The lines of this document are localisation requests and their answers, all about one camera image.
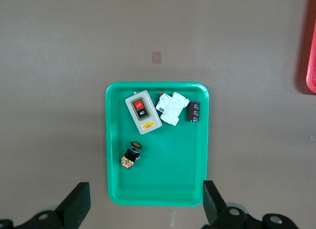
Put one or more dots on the red plastic tray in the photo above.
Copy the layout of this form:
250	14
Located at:
312	66

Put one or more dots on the small black connector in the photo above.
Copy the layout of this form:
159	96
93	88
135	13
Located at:
193	111

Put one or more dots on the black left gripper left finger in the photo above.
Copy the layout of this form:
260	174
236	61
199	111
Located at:
74	204

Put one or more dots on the translucent brown tape patch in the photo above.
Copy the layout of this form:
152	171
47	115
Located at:
156	57

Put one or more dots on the green plastic tray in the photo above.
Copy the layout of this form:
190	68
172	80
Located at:
168	152

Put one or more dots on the grey on-off switch box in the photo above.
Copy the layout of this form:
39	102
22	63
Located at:
143	113

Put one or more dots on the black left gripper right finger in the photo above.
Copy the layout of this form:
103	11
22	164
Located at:
214	209

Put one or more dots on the white circuit breaker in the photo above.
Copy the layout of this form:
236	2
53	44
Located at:
170	110

